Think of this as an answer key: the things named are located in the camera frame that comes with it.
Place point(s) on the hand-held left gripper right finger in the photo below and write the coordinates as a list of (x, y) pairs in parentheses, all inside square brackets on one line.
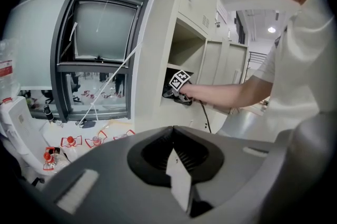
[(237, 178)]

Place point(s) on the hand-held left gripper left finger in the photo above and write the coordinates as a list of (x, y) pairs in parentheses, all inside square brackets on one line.
[(110, 186)]

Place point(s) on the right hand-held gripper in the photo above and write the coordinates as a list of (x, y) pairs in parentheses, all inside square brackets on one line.
[(179, 79)]

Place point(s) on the white metal locker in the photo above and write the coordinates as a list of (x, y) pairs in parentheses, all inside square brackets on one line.
[(194, 4)]

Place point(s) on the person's right forearm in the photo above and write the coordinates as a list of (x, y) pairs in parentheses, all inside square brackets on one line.
[(231, 94)]

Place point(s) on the person's right hand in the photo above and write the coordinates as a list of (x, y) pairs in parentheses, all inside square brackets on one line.
[(192, 91)]

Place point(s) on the small black bottle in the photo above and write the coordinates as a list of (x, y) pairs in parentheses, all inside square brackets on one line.
[(48, 112)]

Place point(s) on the ceiling light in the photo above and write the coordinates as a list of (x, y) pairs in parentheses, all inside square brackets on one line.
[(271, 30)]

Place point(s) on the person's white t-shirt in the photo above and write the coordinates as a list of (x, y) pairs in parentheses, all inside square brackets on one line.
[(302, 60)]

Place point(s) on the large clear dispenser bottle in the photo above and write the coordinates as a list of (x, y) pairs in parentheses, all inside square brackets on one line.
[(8, 78)]

